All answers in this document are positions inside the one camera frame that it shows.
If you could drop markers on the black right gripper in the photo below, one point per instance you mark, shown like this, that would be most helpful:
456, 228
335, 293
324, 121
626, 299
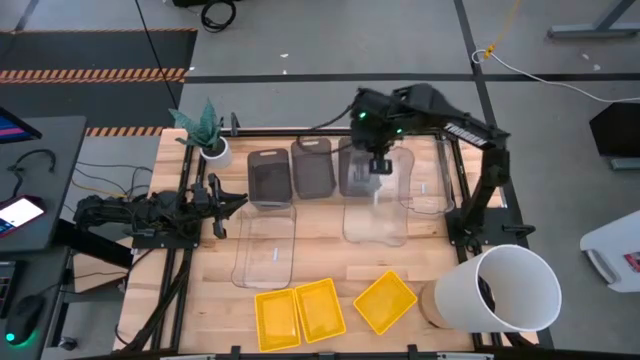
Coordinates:
375, 125

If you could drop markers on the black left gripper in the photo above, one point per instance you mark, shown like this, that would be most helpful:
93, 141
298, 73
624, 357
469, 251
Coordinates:
207, 202

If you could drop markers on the dark grey translucent bin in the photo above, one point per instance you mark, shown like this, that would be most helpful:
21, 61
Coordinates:
270, 180
313, 170
350, 175

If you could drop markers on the clear plastic bin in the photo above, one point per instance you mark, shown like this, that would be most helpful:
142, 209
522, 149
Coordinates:
264, 247
430, 185
377, 215

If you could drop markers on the yellow plastic slotted basket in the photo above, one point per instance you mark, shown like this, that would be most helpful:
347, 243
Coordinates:
320, 311
277, 320
385, 302

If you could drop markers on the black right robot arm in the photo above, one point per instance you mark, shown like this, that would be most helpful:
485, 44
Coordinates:
470, 132

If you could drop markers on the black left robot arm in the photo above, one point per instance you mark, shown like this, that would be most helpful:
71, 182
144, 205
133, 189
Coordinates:
150, 211

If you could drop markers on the white plant pot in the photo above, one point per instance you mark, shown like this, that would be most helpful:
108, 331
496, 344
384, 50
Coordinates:
220, 156

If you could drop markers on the green artificial plant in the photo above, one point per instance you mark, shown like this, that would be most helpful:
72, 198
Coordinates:
202, 127

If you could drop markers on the grey side desk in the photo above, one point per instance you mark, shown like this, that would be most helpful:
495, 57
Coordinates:
55, 165

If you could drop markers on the large white plastic bucket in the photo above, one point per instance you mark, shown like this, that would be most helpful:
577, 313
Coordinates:
520, 290

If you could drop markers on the black mat with hazard stripes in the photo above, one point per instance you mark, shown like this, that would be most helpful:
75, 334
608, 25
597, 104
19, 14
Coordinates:
90, 52

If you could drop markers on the smartphone with lit screen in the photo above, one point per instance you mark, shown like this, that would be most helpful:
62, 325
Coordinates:
20, 214

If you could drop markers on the computer monitor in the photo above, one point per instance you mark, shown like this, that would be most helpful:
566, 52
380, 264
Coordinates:
15, 129

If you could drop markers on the black computer mouse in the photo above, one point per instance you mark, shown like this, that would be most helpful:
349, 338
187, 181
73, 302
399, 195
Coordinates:
25, 317

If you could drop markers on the black box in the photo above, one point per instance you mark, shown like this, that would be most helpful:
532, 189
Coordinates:
617, 130

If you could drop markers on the black keyboard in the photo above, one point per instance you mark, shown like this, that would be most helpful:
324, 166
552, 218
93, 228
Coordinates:
6, 290

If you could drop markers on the grey metal table leg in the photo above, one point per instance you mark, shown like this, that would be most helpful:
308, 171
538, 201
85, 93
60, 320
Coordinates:
595, 31

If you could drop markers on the black metal table frame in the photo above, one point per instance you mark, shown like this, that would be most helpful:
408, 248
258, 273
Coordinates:
260, 133

